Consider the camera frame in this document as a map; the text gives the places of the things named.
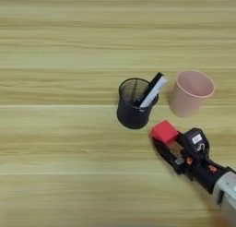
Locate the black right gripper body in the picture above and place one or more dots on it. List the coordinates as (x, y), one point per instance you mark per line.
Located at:
(204, 173)

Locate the pink plastic cup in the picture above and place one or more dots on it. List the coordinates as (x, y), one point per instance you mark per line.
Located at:
(189, 97)

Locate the red cube block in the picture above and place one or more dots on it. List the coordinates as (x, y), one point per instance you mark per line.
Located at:
(164, 132)

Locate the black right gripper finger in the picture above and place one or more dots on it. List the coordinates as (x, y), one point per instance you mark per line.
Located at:
(181, 137)
(166, 155)

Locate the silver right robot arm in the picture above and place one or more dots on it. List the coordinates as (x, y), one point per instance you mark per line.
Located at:
(227, 190)

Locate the black marker pen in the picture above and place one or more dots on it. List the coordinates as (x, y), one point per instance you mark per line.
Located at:
(152, 84)

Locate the white marker pen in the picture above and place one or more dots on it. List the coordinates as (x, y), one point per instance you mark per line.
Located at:
(155, 91)

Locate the black mesh pen holder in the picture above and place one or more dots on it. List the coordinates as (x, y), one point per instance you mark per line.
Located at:
(130, 115)

